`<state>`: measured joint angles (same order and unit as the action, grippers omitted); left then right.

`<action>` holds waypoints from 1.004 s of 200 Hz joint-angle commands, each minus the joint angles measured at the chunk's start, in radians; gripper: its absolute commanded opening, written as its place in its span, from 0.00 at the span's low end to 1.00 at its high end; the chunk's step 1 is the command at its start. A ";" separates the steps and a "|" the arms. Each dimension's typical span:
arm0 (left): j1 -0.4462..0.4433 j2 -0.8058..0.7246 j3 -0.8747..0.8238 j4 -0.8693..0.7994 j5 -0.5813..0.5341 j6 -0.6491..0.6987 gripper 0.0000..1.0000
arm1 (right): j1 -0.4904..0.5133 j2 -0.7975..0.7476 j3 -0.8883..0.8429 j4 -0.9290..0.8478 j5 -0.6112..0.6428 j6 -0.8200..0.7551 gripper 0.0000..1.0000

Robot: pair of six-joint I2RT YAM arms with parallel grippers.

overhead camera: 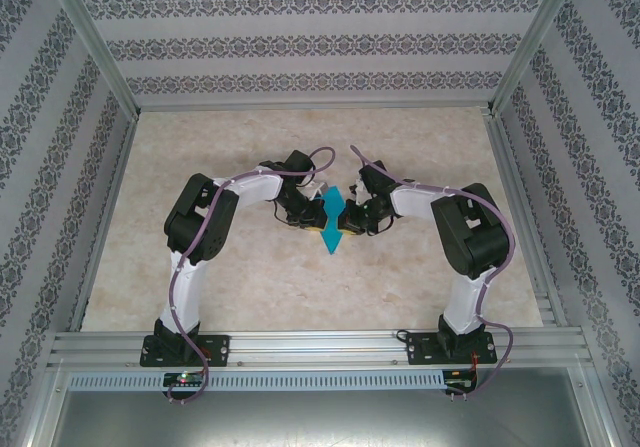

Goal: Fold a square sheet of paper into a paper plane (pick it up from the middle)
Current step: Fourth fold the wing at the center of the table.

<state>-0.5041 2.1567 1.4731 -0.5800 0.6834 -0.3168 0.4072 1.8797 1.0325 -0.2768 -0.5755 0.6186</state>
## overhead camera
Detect grey slotted cable duct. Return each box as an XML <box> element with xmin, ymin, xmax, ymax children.
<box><xmin>67</xmin><ymin>369</ymin><xmax>481</xmax><ymax>392</ymax></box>

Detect controller board green light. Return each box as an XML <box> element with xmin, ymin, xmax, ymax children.
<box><xmin>163</xmin><ymin>371</ymin><xmax>206</xmax><ymax>388</ymax></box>

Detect long aluminium base rail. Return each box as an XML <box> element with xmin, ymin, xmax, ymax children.
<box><xmin>47</xmin><ymin>327</ymin><xmax>596</xmax><ymax>369</ymax></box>

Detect thin black left gripper cable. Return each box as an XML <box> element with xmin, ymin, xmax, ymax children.
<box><xmin>272</xmin><ymin>200</ymin><xmax>297</xmax><ymax>229</ymax></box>

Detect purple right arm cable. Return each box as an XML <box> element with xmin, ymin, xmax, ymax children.
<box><xmin>349</xmin><ymin>144</ymin><xmax>516</xmax><ymax>403</ymax></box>

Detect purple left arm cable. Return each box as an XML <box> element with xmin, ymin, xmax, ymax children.
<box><xmin>167</xmin><ymin>145</ymin><xmax>336</xmax><ymax>407</ymax></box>

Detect grey metal panel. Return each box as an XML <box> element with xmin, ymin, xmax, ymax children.
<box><xmin>47</xmin><ymin>389</ymin><xmax>619</xmax><ymax>447</ymax></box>

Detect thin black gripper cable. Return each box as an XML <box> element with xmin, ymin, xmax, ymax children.
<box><xmin>272</xmin><ymin>200</ymin><xmax>297</xmax><ymax>229</ymax></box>
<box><xmin>366</xmin><ymin>215</ymin><xmax>395</xmax><ymax>239</ymax></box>

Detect thin black right gripper cable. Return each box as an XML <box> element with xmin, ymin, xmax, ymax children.
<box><xmin>366</xmin><ymin>215</ymin><xmax>395</xmax><ymax>239</ymax></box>

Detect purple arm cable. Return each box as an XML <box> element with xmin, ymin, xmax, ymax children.
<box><xmin>349</xmin><ymin>144</ymin><xmax>516</xmax><ymax>403</ymax></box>
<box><xmin>167</xmin><ymin>145</ymin><xmax>336</xmax><ymax>407</ymax></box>

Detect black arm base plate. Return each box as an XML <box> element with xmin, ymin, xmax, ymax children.
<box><xmin>405</xmin><ymin>330</ymin><xmax>499</xmax><ymax>367</ymax></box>
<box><xmin>139</xmin><ymin>334</ymin><xmax>232</xmax><ymax>368</ymax></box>

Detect aluminium table side rail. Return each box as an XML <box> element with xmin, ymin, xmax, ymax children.
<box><xmin>67</xmin><ymin>115</ymin><xmax>142</xmax><ymax>333</ymax></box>
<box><xmin>481</xmin><ymin>113</ymin><xmax>570</xmax><ymax>329</ymax></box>

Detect blue paper sheet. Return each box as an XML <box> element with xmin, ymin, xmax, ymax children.
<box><xmin>319</xmin><ymin>186</ymin><xmax>349</xmax><ymax>257</ymax></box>

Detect aluminium frame post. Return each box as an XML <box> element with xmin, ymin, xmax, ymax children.
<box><xmin>38</xmin><ymin>0</ymin><xmax>142</xmax><ymax>118</ymax></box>
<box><xmin>485</xmin><ymin>0</ymin><xmax>585</xmax><ymax>114</ymax></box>

